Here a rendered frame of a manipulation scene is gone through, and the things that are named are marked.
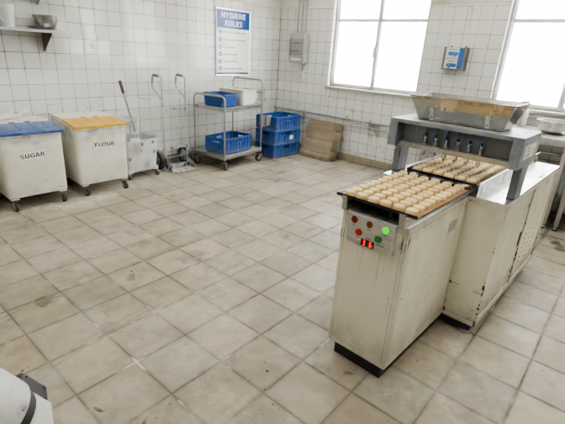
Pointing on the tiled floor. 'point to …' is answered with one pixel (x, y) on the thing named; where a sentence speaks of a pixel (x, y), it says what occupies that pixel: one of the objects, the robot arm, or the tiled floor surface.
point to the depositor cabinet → (493, 244)
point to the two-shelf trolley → (224, 128)
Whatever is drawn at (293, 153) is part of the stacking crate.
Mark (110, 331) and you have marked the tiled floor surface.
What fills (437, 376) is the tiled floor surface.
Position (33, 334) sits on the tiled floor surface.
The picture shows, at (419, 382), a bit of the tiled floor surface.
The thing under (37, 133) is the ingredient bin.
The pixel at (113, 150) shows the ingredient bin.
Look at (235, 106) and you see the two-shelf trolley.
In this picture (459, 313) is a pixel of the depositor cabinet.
